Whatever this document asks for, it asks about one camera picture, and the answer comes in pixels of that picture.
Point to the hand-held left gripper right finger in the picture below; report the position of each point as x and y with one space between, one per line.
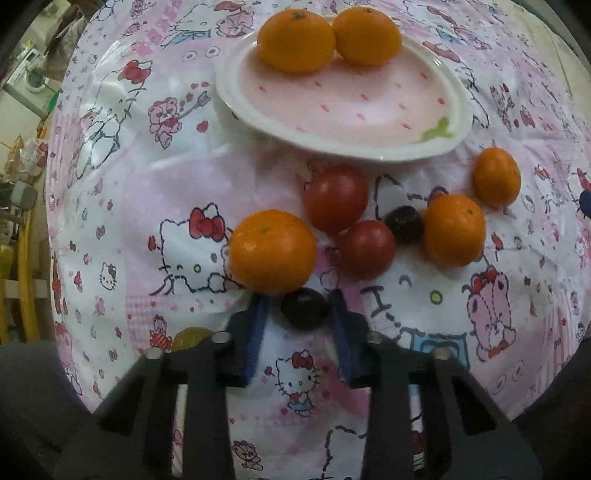
344 337

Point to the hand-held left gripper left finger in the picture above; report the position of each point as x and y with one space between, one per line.
256 341

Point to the dark purple grape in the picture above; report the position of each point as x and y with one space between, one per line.
405 225
304 308

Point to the green grape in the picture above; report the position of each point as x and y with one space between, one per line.
189 339

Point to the red tomato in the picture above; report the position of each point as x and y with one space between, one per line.
336 197
367 250

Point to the small orange mandarin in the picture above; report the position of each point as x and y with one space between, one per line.
496 175

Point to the pink white plate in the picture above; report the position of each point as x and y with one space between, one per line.
360 106

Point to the pink cartoon printed tablecloth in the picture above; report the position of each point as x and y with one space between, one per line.
138 184

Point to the dark grey cloth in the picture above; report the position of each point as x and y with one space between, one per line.
32 397

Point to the grey box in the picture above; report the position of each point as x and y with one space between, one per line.
21 196

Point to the large orange mandarin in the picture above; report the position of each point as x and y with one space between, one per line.
295 41
367 34

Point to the white washing machine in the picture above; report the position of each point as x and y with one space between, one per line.
32 78

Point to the yellow chair frame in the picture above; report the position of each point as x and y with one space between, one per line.
25 286

